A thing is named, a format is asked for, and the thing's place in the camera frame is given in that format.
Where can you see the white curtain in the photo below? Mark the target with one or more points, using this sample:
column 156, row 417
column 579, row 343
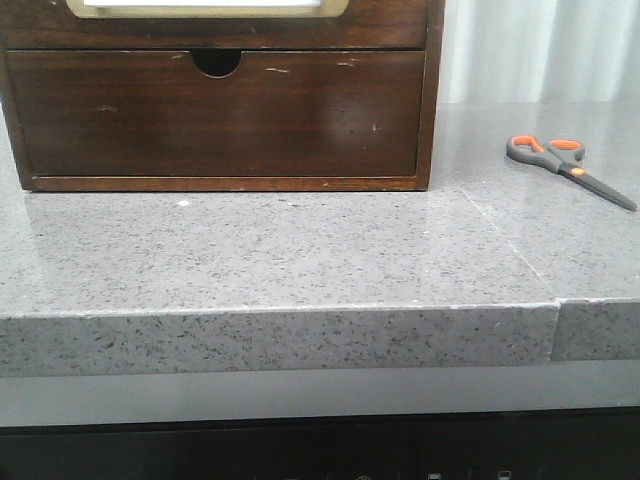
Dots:
column 540, row 52

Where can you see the black appliance control panel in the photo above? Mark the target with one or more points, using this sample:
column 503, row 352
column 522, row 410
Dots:
column 544, row 444

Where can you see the grey orange scissors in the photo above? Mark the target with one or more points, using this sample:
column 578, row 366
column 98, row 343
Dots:
column 563, row 157

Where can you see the dark brown wooden drawer cabinet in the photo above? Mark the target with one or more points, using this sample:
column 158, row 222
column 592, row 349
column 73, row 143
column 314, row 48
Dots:
column 220, row 62

